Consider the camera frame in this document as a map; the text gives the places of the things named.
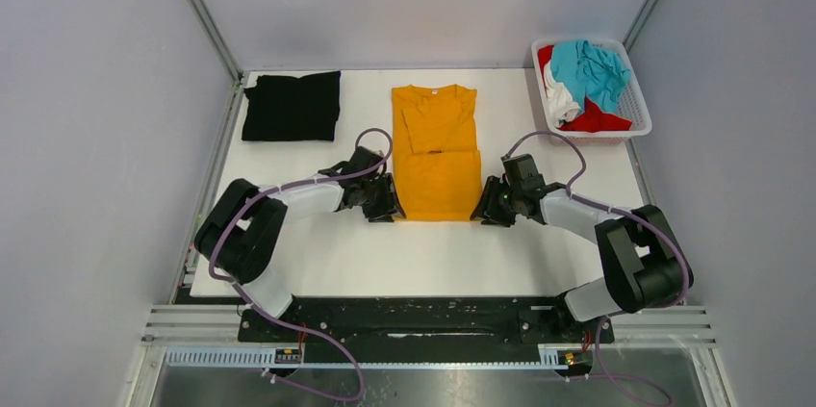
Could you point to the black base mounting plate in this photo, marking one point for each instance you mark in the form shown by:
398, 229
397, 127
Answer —
430, 326

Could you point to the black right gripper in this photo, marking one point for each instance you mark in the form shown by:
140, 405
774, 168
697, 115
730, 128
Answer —
487, 209

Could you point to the red t shirt in basket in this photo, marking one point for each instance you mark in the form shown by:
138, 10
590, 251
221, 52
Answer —
592, 120

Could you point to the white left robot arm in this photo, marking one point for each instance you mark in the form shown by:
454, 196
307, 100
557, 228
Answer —
239, 235

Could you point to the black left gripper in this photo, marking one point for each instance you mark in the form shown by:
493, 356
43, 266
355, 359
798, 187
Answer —
389, 208

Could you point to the teal t shirt in basket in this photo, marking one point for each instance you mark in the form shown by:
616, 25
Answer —
590, 72

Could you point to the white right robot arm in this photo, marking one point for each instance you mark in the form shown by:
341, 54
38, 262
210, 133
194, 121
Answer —
641, 262

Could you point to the white slotted cable duct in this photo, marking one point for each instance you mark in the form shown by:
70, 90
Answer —
529, 357

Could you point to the aluminium frame rail left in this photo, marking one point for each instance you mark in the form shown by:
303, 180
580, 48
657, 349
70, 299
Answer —
216, 38

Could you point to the orange t shirt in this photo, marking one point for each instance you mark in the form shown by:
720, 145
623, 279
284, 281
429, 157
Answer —
437, 163

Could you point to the white plastic laundry basket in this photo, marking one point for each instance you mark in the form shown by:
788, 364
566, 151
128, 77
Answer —
632, 103

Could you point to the folded black t shirt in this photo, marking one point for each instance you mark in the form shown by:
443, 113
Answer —
286, 108

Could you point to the white t shirt in basket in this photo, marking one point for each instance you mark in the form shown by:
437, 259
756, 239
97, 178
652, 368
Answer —
559, 102

